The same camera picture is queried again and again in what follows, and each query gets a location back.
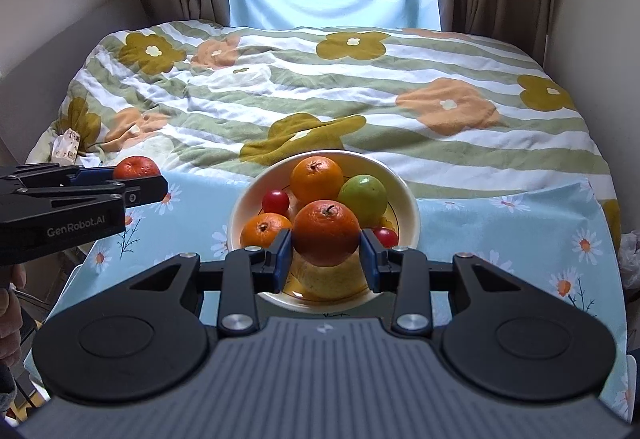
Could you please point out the red cherry tomato left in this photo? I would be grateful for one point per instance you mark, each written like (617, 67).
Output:
(276, 202)

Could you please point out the white crumpled packet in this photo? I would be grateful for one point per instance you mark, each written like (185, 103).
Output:
(65, 148)

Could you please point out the cream fruit bowl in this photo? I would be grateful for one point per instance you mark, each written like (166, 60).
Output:
(402, 212)

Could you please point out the person's left hand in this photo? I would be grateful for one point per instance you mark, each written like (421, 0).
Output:
(10, 324)

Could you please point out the large orange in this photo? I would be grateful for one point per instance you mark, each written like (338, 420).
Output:
(325, 233)

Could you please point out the orange at bowl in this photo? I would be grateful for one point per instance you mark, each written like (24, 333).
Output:
(316, 177)
(262, 229)

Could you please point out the large yellow-brown apple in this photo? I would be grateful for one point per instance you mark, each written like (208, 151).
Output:
(315, 284)

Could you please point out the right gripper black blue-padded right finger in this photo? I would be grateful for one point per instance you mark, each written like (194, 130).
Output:
(409, 275)

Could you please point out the orange at bowl back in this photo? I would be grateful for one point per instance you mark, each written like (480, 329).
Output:
(316, 177)

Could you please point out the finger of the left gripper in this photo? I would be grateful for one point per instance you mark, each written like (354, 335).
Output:
(128, 193)
(52, 174)

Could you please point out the floral striped duvet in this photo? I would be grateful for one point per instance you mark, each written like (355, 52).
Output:
(454, 115)

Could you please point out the orange at bowl left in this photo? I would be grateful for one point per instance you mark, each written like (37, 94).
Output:
(262, 229)

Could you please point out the grey bed headboard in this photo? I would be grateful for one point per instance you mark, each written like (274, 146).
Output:
(34, 90)

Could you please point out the green apple in bowl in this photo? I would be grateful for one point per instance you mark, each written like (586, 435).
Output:
(366, 197)

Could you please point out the red cherry tomato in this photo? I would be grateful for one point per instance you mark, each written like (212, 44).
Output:
(386, 236)
(276, 202)

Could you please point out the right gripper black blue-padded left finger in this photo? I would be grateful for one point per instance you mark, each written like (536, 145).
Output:
(240, 277)

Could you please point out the red cherry tomato right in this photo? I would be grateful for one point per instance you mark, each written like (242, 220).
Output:
(386, 236)

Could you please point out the white plastic bag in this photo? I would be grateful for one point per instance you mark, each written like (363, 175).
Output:
(629, 260)

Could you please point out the small reddish orange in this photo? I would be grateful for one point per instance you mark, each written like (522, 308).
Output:
(134, 167)

